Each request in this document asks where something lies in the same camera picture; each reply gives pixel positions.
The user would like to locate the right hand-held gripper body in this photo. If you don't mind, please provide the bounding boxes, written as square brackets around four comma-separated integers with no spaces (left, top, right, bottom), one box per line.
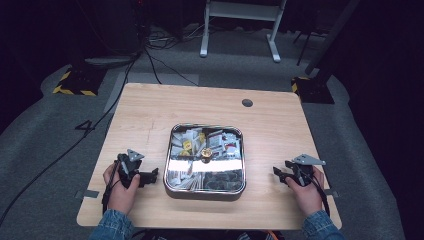
[284,153,327,188]

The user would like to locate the clear lid with gold knob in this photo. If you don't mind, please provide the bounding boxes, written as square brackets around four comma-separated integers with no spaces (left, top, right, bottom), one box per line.
[166,125,244,193]

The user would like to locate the long black floor cable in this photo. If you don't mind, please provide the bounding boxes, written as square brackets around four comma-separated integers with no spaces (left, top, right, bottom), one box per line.
[0,51,142,228]

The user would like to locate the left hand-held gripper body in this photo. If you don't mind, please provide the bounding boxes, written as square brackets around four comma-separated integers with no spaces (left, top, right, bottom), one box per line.
[116,148,146,189]

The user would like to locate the hand-held gripper black cable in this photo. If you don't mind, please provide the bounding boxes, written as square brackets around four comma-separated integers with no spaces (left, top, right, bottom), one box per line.
[101,159,123,215]
[298,169,331,218]

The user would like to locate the person's left hand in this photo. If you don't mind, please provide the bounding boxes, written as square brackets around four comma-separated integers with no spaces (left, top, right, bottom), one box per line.
[102,162,142,216]

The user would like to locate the square metal compartment box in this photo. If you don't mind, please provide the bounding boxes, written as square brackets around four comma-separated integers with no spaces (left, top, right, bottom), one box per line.
[162,122,247,196]

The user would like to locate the left hand-held gripper black cable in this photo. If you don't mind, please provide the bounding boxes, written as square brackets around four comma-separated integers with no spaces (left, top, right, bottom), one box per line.
[101,159,123,215]

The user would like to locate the pile of striped paper sachets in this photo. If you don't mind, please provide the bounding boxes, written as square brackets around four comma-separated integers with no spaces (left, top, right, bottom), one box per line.
[167,169,205,192]

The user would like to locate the black stand base striped tape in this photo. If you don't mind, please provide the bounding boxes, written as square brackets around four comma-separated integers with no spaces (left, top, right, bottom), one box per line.
[290,76,336,105]
[52,64,108,97]

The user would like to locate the pile of dark sachets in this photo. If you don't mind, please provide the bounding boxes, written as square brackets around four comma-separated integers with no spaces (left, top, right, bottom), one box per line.
[203,169,243,192]

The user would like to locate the white metal desk frame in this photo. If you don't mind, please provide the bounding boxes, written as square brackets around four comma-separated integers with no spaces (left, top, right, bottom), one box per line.
[198,0,288,64]

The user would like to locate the dark equipment cabinet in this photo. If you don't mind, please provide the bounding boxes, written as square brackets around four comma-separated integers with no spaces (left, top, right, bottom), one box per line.
[96,0,148,56]

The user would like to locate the dark slanted stand post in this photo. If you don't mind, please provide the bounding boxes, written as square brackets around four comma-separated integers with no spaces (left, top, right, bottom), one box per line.
[304,0,362,76]

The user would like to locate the person's right hand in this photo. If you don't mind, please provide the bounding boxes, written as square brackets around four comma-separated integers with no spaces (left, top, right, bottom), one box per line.
[285,166,325,218]

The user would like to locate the right hand-held gripper black cable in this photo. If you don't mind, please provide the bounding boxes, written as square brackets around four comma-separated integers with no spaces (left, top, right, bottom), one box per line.
[298,169,331,218]

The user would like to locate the thin black floor cable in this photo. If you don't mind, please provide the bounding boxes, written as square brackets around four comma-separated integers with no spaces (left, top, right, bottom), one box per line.
[144,49,200,87]

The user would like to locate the person's dark clothing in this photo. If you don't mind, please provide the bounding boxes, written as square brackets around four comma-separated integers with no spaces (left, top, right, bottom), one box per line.
[132,229,285,240]

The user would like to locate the tangle of floor cables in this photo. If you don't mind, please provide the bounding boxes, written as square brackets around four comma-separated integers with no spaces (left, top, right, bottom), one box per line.
[145,21,214,52]

